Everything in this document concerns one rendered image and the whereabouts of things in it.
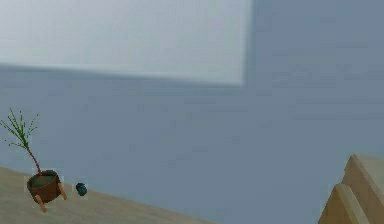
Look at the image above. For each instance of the pale window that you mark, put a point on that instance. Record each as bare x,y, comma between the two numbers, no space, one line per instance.
126,36

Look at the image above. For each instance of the pale wooden furniture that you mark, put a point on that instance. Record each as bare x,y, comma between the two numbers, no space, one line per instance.
360,193

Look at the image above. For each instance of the small dark round object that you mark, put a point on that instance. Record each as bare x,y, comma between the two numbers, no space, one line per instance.
81,189

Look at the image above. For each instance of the house plant in brown pot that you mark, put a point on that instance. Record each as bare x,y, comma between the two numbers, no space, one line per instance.
44,188

